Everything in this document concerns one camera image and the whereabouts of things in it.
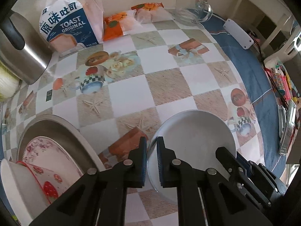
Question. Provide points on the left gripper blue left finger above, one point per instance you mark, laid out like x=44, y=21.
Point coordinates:
x=141, y=162

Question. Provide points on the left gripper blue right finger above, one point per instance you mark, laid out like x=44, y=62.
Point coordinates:
x=164, y=157

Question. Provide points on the pink floral ceramic plate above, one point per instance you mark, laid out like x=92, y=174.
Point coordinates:
x=47, y=153

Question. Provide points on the stainless steel round tray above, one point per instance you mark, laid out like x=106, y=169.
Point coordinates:
x=64, y=133

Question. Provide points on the strawberry pattern ceramic bowl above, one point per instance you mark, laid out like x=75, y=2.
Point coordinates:
x=30, y=189

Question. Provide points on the silver flat device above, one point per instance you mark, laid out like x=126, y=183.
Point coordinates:
x=287, y=119

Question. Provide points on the checkered patterned tablecloth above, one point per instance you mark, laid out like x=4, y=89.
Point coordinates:
x=118, y=91

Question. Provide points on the colourful clutter pile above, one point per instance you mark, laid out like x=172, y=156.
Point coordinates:
x=282, y=84

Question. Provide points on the orange snack packet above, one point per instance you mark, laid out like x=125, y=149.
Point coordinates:
x=120, y=24
x=151, y=12

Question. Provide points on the white chair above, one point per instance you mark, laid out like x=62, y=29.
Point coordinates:
x=280, y=14

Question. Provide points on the clear glass mug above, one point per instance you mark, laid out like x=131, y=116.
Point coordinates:
x=192, y=12

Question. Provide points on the napa cabbage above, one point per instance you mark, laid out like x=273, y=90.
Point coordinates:
x=9, y=83

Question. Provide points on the toast bread bag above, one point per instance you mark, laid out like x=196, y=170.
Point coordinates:
x=71, y=25

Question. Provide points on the stainless steel thermos jug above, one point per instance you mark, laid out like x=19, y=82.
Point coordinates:
x=23, y=51

